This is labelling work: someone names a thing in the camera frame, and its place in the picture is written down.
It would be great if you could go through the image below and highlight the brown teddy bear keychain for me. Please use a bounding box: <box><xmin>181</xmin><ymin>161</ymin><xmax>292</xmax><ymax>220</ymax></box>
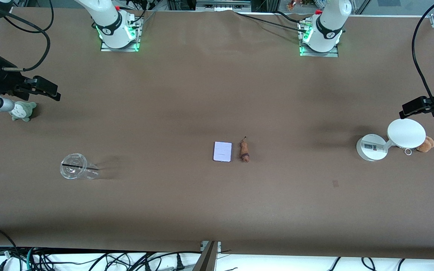
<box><xmin>417</xmin><ymin>136</ymin><xmax>434</xmax><ymax>153</ymax></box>

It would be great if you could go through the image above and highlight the black cable on table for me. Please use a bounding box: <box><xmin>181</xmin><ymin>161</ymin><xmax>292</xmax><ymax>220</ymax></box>
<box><xmin>234</xmin><ymin>11</ymin><xmax>310</xmax><ymax>33</ymax></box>

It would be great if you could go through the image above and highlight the metal table edge bracket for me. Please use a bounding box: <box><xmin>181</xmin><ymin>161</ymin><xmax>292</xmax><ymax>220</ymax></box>
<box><xmin>200</xmin><ymin>241</ymin><xmax>222</xmax><ymax>252</ymax></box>

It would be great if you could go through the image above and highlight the dark support post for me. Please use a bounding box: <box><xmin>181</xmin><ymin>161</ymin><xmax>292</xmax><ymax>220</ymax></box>
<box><xmin>193</xmin><ymin>242</ymin><xmax>218</xmax><ymax>271</ymax></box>

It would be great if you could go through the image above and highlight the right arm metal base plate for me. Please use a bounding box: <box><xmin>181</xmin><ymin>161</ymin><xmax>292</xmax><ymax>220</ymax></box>
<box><xmin>100</xmin><ymin>15</ymin><xmax>141</xmax><ymax>52</ymax></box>

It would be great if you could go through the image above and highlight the brown table cloth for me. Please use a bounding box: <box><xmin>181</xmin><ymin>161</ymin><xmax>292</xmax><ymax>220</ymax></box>
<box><xmin>0</xmin><ymin>8</ymin><xmax>434</xmax><ymax>260</ymax></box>

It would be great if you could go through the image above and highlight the grey plush toy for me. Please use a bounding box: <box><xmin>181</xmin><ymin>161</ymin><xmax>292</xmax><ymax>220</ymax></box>
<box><xmin>11</xmin><ymin>101</ymin><xmax>37</xmax><ymax>122</ymax></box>

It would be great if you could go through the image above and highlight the brown lion statue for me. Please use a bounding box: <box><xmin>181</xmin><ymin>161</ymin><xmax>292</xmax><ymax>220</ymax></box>
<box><xmin>239</xmin><ymin>136</ymin><xmax>251</xmax><ymax>163</ymax></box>

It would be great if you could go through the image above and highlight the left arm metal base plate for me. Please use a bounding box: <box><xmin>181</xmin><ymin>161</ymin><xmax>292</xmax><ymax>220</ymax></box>
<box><xmin>299</xmin><ymin>23</ymin><xmax>339</xmax><ymax>58</ymax></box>

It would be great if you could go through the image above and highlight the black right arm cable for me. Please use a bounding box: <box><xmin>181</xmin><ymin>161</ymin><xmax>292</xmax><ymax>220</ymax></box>
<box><xmin>0</xmin><ymin>0</ymin><xmax>55</xmax><ymax>72</ymax></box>

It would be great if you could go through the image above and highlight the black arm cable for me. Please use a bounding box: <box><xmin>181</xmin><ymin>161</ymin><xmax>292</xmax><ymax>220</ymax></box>
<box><xmin>0</xmin><ymin>0</ymin><xmax>55</xmax><ymax>72</ymax></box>
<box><xmin>412</xmin><ymin>0</ymin><xmax>434</xmax><ymax>106</ymax></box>

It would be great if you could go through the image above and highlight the clear plastic cup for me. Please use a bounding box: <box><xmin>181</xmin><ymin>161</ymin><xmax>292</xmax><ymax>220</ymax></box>
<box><xmin>60</xmin><ymin>153</ymin><xmax>100</xmax><ymax>180</ymax></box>

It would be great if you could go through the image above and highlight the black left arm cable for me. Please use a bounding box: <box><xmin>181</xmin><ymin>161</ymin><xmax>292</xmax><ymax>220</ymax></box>
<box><xmin>412</xmin><ymin>0</ymin><xmax>434</xmax><ymax>106</ymax></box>

